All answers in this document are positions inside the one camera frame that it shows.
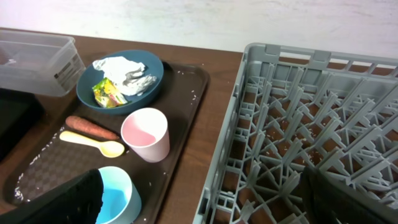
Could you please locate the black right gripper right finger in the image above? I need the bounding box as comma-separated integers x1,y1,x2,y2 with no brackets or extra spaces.
299,167,397,224

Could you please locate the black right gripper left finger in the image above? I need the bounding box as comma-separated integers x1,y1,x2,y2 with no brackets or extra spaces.
1,169,104,224

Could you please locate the light blue plastic cup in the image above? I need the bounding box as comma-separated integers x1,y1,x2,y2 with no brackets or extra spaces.
96,166,142,224

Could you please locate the yellow green snack wrapper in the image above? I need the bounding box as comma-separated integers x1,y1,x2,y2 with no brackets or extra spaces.
92,78,128,108

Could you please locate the white tissue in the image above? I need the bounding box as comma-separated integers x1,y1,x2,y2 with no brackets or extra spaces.
93,57,158,96

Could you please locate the grey dishwasher rack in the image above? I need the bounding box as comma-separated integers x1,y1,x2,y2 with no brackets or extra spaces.
193,43,397,223

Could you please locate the black food waste tray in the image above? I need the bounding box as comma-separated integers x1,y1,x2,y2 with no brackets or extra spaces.
0,88,45,161

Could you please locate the clear plastic waste bin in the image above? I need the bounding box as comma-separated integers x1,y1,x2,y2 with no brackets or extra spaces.
1,30,86,96

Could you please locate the yellow plastic spoon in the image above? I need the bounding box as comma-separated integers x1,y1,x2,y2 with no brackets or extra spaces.
59,131,125,158

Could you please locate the orange carrot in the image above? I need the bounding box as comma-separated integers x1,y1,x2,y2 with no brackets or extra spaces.
65,116,119,141

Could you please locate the dark brown serving tray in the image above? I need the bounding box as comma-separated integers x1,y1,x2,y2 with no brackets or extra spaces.
1,63,210,223

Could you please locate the pink plastic cup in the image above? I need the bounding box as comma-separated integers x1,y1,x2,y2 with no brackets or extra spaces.
121,108,170,163

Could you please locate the dark blue plate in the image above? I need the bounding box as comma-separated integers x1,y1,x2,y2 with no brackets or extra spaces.
76,50,164,115

